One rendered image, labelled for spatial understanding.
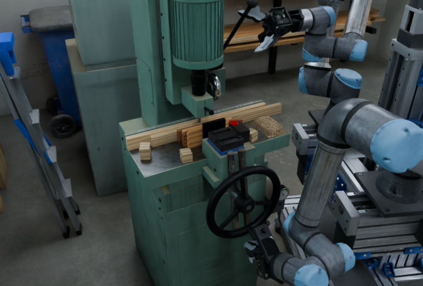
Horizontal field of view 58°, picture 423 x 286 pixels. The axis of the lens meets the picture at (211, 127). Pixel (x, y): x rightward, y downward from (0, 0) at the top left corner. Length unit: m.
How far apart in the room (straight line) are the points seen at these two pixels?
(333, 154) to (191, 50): 0.55
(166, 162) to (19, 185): 1.77
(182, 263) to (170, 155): 0.48
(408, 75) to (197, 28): 0.75
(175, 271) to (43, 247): 1.01
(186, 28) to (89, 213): 1.61
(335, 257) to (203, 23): 0.78
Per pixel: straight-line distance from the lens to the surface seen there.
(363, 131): 0.93
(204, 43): 1.26
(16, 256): 2.46
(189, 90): 1.44
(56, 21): 3.02
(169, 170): 1.31
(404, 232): 1.55
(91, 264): 2.27
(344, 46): 1.44
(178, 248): 1.57
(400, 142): 0.90
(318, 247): 1.15
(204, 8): 1.23
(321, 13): 1.43
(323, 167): 1.06
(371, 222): 1.45
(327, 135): 1.02
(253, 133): 1.43
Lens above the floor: 1.68
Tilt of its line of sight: 31 degrees down
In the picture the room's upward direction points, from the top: straight up
